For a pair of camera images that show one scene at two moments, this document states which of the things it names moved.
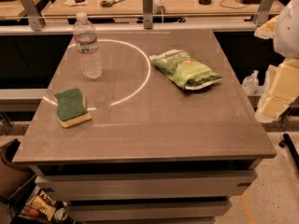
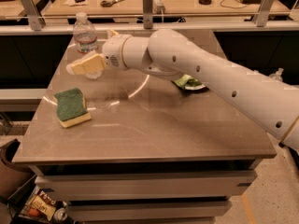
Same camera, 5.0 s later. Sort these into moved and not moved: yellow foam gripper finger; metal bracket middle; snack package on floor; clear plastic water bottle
Moved: yellow foam gripper finger
Not moved: clear plastic water bottle; snack package on floor; metal bracket middle
